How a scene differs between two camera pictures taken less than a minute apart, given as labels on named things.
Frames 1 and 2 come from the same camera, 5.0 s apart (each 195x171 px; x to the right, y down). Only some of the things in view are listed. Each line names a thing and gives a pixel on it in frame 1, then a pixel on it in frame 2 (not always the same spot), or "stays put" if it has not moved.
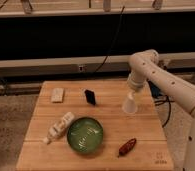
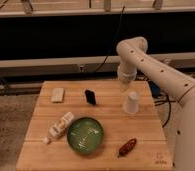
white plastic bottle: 60,127 stays put
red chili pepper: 127,147 stays put
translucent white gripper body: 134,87 -> 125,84
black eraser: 90,96 stays put
